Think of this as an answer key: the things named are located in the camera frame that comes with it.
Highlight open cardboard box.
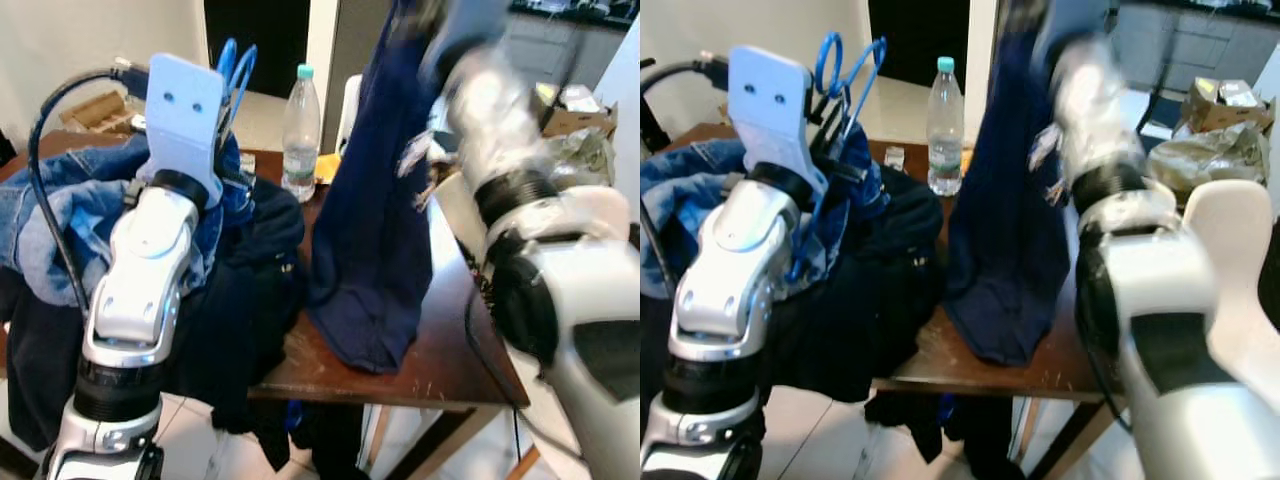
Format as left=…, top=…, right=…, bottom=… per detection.
left=1185, top=78, right=1263, bottom=133
left=535, top=83, right=613, bottom=136

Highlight brown wooden table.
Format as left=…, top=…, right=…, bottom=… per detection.
left=0, top=130, right=531, bottom=480
left=640, top=120, right=1136, bottom=480

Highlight navy blue shirt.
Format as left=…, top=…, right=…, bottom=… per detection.
left=308, top=0, right=466, bottom=374
left=945, top=0, right=1091, bottom=366

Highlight clear plastic water bottle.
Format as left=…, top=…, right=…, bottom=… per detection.
left=282, top=65, right=323, bottom=204
left=925, top=57, right=968, bottom=198

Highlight blue plastic hanger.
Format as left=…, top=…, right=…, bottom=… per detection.
left=795, top=32, right=889, bottom=286
left=213, top=38, right=261, bottom=151

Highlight flat cardboard box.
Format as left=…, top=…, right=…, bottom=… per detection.
left=58, top=90, right=149, bottom=138

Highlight dark navy clothing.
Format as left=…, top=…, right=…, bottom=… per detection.
left=0, top=170, right=313, bottom=471
left=640, top=165, right=949, bottom=461

